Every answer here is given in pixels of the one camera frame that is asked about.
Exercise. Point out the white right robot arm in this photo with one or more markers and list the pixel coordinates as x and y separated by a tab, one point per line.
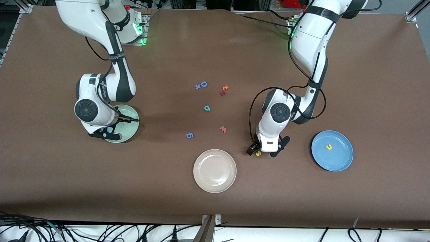
87	20

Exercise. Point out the aluminium table edge bracket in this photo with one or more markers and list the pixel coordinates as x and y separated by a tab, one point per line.
210	232

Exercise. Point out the light green plate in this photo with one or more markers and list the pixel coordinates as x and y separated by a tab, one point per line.
131	129

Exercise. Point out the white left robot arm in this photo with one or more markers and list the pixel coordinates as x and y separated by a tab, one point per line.
310	37

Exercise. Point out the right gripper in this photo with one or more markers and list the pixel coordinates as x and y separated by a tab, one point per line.
115	123

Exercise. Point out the brown table cover sheet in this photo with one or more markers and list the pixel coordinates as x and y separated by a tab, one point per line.
67	185

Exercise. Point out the beige plate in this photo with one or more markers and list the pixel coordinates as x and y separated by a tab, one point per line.
214	171

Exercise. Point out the blue plate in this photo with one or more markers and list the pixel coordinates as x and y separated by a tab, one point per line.
339	158

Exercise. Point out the blue letter D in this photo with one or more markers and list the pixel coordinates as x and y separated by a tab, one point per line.
203	84

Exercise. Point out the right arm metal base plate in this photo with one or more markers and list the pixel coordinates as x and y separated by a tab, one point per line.
145	28

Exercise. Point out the red box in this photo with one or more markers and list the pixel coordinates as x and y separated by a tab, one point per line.
294	3

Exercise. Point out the aluminium corner profile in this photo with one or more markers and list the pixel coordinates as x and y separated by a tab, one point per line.
27	8
415	13

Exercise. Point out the red letter w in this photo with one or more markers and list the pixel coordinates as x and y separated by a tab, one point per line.
223	129

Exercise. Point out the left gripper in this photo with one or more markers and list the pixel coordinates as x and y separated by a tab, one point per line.
252	147

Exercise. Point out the black power plug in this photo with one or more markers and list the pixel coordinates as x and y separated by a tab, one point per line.
174	237

